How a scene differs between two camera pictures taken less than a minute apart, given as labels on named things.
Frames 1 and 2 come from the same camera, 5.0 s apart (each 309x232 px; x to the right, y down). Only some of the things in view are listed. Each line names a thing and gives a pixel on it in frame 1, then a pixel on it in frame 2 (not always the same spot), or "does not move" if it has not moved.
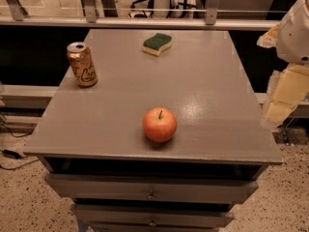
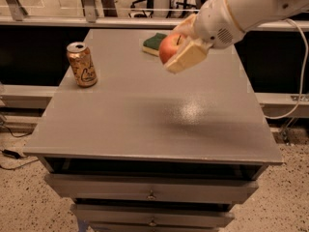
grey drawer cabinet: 91,147 does not move
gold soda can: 82,63 does not move
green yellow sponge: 156,43 does not move
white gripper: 294,38 -> 214,22
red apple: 159,125 -> 170,45
